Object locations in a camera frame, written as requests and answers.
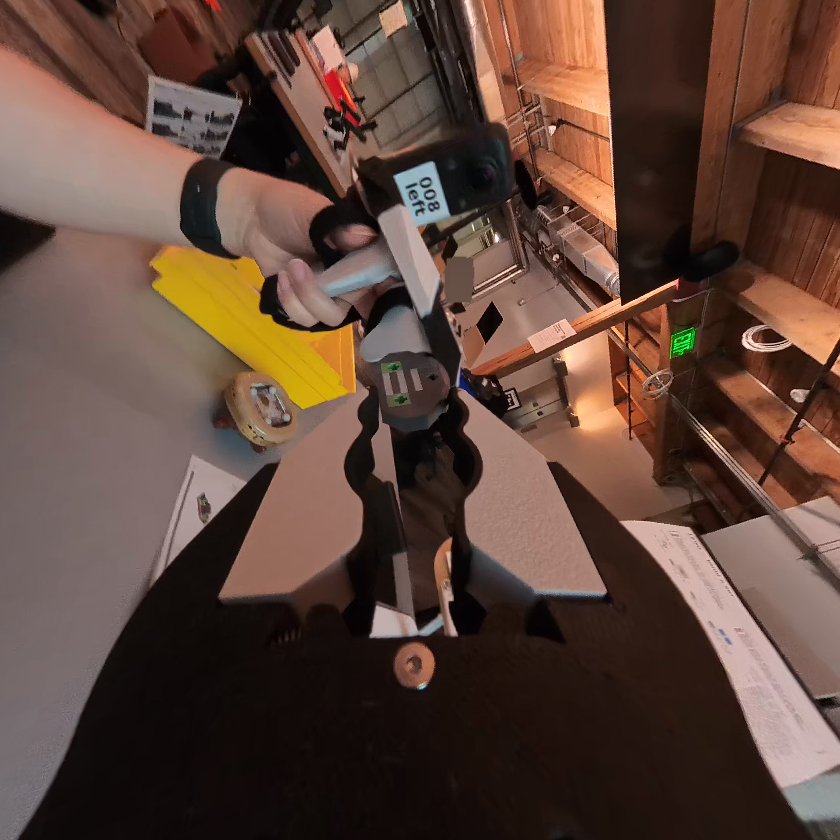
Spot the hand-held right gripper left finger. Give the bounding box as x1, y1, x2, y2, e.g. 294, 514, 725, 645
217, 388, 385, 637

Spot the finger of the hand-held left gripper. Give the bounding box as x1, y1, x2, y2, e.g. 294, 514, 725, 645
420, 307, 465, 389
379, 205, 443, 316

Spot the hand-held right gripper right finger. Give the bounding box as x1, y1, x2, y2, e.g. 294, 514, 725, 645
448, 390, 609, 637

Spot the person's left forearm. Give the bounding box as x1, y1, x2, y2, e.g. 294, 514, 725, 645
0, 46, 201, 237

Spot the grey desk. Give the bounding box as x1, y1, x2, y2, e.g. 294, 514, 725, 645
0, 226, 370, 834

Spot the person's left hand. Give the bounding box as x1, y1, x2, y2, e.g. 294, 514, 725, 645
217, 167, 395, 332

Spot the cardboard box black flap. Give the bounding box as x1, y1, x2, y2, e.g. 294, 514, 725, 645
462, 302, 505, 365

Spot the black white device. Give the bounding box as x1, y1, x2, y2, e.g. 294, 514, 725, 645
322, 95, 378, 148

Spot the brick instruction booklet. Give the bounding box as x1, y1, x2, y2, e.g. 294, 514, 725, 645
151, 454, 248, 586

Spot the white paper notice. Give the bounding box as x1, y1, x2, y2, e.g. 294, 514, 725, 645
527, 318, 577, 353

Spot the long wooden workbench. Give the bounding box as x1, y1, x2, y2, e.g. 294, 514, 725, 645
246, 29, 368, 198

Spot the wooden clipboard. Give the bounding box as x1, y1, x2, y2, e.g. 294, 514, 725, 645
435, 537, 460, 637

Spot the tan brick pot model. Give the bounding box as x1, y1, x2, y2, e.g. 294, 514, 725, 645
211, 371, 299, 454

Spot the wooden beam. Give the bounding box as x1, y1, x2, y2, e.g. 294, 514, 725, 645
472, 282, 680, 378

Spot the yellow plastic bin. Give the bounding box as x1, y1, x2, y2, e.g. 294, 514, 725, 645
150, 246, 357, 410

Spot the black wrist watch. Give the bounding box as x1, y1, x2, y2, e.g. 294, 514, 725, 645
179, 157, 240, 259

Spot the printed photo guide sheet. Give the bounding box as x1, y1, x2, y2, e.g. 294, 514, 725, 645
146, 75, 242, 158

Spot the white printed paper sheet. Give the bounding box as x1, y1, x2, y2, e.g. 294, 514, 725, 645
622, 520, 840, 788

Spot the pale grey panel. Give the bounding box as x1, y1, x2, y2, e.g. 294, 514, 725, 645
702, 497, 840, 700

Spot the black hanging panel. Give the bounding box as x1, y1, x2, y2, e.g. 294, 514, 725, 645
604, 0, 716, 304

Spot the black thin pole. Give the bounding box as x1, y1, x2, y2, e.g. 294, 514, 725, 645
758, 338, 840, 487

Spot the round metal duct pipe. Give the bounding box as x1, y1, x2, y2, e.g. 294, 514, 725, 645
453, 0, 506, 126

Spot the metal air duct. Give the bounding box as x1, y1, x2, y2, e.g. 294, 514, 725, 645
535, 203, 621, 296

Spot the metal ceiling rail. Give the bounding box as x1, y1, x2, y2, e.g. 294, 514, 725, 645
607, 328, 840, 555

